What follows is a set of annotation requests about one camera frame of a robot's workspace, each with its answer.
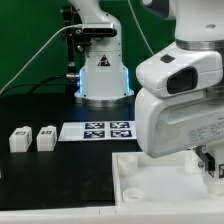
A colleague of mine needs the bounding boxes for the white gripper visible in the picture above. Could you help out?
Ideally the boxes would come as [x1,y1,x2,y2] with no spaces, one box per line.
[135,88,224,176]

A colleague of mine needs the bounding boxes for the white square tabletop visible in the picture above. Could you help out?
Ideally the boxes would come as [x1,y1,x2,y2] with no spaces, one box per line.
[112,151,224,208]

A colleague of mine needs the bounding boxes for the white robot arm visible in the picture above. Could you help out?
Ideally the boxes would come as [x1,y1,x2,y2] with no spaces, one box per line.
[69,0,224,178]

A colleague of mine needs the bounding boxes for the white fiducial marker sheet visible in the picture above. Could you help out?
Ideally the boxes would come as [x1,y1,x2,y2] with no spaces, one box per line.
[59,121,136,142]

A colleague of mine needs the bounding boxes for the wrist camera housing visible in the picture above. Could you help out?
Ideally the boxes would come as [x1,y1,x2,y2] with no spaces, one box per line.
[136,43,223,98]

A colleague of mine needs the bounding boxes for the black camera on mount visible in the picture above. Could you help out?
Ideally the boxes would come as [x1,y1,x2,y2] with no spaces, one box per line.
[82,23,117,37]

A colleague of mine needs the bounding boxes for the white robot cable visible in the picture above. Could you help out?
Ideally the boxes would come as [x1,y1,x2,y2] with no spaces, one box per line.
[126,0,156,57]

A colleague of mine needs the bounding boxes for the black cable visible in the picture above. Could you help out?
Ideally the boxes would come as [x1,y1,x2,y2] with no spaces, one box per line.
[0,75,81,98]

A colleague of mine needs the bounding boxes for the white camera cable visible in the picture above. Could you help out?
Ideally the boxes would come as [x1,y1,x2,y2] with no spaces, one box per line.
[0,23,84,96]

